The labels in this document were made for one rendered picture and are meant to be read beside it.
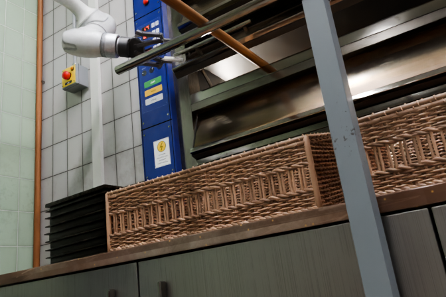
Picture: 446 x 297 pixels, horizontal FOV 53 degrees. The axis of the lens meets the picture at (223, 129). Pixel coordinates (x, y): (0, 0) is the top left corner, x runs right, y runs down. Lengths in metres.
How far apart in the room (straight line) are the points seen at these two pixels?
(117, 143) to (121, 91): 0.23
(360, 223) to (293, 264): 0.16
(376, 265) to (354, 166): 0.15
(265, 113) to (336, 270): 0.83
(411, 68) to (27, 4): 1.95
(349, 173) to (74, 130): 1.60
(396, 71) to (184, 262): 0.83
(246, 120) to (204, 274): 0.75
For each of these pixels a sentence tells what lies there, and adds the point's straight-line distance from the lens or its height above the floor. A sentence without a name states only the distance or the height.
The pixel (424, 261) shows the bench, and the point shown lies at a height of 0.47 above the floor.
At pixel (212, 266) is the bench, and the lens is 0.91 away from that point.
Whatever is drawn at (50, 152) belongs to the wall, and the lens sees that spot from 2.26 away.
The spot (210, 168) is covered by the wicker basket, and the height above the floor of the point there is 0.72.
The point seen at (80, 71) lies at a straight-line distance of 2.16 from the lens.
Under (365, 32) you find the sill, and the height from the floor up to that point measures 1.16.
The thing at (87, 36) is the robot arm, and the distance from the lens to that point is 1.72.
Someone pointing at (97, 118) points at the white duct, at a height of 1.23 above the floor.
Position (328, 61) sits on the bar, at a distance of 0.80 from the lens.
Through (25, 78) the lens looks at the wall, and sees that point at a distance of 2.42.
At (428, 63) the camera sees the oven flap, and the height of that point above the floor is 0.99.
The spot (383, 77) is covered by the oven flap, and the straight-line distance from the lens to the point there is 1.41.
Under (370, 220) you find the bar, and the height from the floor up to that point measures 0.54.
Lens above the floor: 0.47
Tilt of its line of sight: 19 degrees up
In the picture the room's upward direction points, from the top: 7 degrees counter-clockwise
